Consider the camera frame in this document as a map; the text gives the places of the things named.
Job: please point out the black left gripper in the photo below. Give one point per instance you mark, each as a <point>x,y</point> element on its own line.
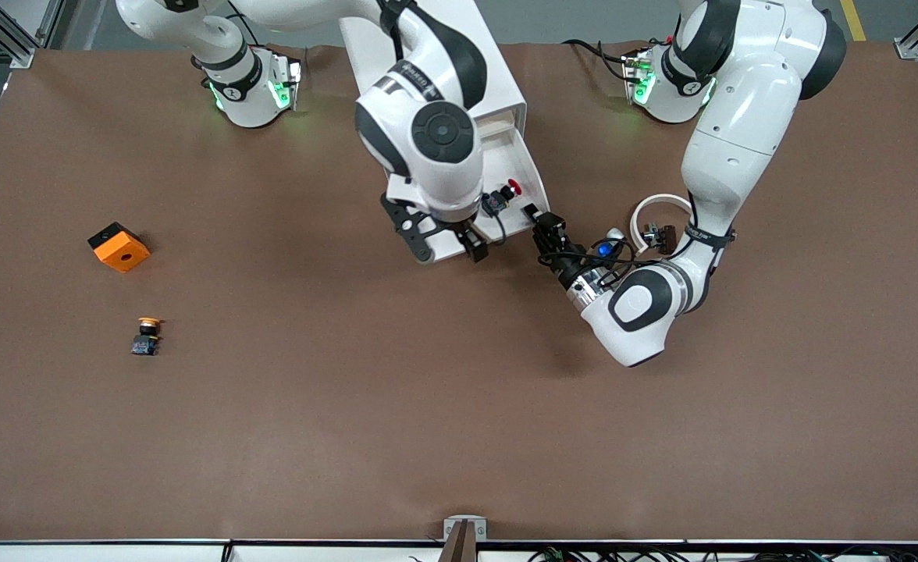
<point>561,265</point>

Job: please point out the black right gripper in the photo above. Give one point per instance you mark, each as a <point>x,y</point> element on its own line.
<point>472,243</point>

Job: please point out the red push button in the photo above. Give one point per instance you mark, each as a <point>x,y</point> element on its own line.
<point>514,187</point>

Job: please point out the cream plastic cabinet drawer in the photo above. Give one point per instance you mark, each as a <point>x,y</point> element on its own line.
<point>525,168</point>
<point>502,127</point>
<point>502,117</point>

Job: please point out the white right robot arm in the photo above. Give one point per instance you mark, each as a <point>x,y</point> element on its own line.
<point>443,183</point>

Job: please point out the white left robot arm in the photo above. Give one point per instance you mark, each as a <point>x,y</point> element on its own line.
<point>732,156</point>

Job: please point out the white drawer cabinet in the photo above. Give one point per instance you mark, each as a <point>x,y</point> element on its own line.
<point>506,78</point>

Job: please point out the yellow push button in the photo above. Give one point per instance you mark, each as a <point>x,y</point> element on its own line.
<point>145,343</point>

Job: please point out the small brown black component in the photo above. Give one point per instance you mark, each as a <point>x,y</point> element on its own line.
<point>666,238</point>

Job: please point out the orange box with hole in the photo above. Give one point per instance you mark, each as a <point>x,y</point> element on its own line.
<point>123,254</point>

